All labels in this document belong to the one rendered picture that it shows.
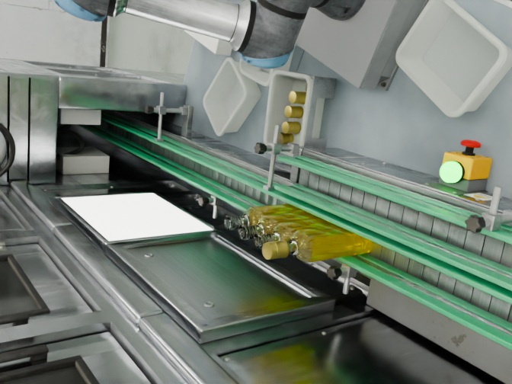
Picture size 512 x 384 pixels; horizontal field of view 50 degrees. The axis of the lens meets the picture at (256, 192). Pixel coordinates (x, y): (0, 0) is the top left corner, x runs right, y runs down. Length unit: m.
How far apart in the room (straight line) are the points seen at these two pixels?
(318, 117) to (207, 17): 0.44
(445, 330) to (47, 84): 1.45
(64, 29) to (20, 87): 2.93
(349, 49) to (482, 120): 0.35
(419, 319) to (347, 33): 0.67
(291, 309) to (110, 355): 0.37
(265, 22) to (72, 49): 3.73
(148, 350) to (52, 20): 4.03
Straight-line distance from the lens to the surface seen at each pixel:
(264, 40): 1.27
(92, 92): 2.04
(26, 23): 4.80
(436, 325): 1.20
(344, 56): 1.37
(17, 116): 1.98
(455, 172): 1.16
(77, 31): 4.91
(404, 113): 1.37
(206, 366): 0.95
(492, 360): 1.15
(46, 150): 2.03
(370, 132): 1.44
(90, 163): 2.22
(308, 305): 1.19
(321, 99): 1.51
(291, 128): 1.58
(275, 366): 1.04
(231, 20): 1.26
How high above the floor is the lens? 1.81
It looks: 36 degrees down
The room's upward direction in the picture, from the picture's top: 94 degrees counter-clockwise
